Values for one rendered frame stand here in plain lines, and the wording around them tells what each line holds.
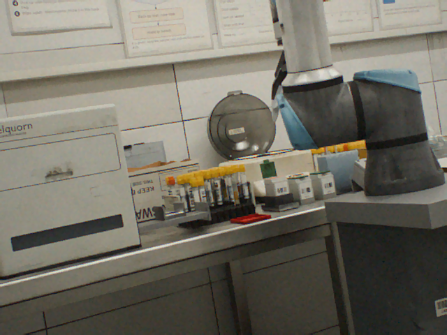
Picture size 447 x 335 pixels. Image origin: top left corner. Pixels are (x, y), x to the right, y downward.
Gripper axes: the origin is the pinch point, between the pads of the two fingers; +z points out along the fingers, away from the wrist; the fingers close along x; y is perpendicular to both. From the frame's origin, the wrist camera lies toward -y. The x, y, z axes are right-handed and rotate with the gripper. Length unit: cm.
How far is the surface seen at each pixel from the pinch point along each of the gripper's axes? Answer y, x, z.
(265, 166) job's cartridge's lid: 7.4, -14.0, 9.7
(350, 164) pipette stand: 1.7, 10.3, 14.2
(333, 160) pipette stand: 2.9, 5.4, 12.3
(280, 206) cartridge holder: 15.0, -14.4, 19.0
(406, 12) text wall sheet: -66, 72, -29
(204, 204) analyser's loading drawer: 19.7, -32.8, 14.2
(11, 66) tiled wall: -36, -69, -28
